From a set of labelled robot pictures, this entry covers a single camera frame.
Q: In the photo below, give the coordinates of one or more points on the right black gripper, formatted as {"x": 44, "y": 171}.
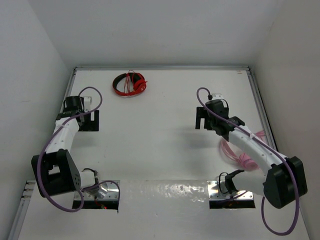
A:
{"x": 201, "y": 114}

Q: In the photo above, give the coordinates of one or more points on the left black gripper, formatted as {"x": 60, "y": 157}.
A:
{"x": 90, "y": 120}

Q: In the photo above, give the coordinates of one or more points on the red black headphones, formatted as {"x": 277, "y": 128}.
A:
{"x": 134, "y": 84}

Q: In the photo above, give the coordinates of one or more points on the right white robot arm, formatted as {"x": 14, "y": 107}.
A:
{"x": 283, "y": 178}

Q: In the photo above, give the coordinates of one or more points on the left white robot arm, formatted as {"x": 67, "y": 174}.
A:
{"x": 58, "y": 171}

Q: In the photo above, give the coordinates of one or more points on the pink headphones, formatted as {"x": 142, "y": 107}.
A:
{"x": 232, "y": 155}

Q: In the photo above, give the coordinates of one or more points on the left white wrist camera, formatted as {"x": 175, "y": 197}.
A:
{"x": 87, "y": 100}

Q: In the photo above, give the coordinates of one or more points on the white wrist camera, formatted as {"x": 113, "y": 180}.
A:
{"x": 87, "y": 100}
{"x": 217, "y": 96}

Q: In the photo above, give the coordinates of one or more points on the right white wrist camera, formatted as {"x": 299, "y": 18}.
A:
{"x": 217, "y": 96}

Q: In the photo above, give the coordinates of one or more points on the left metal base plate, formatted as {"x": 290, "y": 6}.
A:
{"x": 108, "y": 190}

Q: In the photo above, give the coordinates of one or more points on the aluminium table frame rail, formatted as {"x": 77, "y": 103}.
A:
{"x": 149, "y": 143}

